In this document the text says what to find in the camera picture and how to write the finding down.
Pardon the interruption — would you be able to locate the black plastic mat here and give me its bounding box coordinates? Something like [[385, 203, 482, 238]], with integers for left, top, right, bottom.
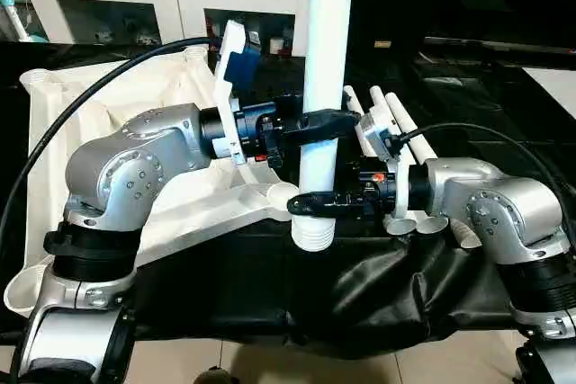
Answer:
[[0, 38, 576, 353]]

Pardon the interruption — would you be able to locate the white plastic table top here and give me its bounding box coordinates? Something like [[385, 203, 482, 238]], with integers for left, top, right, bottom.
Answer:
[[4, 45, 303, 318]]

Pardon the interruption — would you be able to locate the white plastic table leg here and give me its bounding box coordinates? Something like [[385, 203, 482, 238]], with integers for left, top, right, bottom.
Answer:
[[342, 85, 419, 237], [387, 101, 480, 248], [290, 0, 357, 252], [367, 85, 449, 236]]

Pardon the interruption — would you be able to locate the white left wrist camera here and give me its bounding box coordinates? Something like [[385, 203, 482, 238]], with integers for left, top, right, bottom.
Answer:
[[212, 19, 264, 167]]

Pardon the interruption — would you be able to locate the black metal rail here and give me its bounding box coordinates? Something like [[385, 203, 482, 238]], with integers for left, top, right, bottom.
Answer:
[[421, 35, 576, 56]]

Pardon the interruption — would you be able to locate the white flat board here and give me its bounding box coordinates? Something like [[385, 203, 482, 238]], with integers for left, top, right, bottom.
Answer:
[[522, 65, 576, 122]]

